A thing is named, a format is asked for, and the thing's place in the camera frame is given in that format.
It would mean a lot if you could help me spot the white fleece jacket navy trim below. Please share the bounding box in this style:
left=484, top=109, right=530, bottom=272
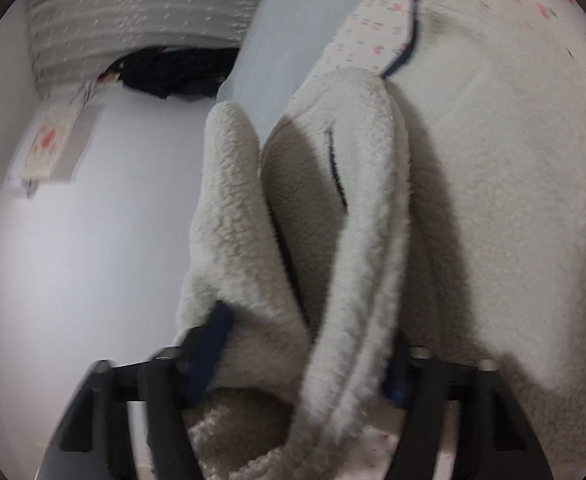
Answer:
left=178, top=0, right=586, bottom=479

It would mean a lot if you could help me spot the cherry print cream sheet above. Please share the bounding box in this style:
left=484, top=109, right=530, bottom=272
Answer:
left=311, top=0, right=586, bottom=74

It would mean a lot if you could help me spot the black hanging garment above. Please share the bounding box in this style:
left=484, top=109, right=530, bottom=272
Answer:
left=98, top=47, right=240, bottom=100

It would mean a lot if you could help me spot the grey dotted curtain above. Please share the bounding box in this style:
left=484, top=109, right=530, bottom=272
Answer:
left=25, top=0, right=261, bottom=93

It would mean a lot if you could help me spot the light blue bed blanket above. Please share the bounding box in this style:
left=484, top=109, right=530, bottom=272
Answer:
left=218, top=0, right=361, bottom=140

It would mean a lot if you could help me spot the wall calendar poster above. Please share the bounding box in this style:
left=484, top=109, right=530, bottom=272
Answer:
left=5, top=80, right=104, bottom=198

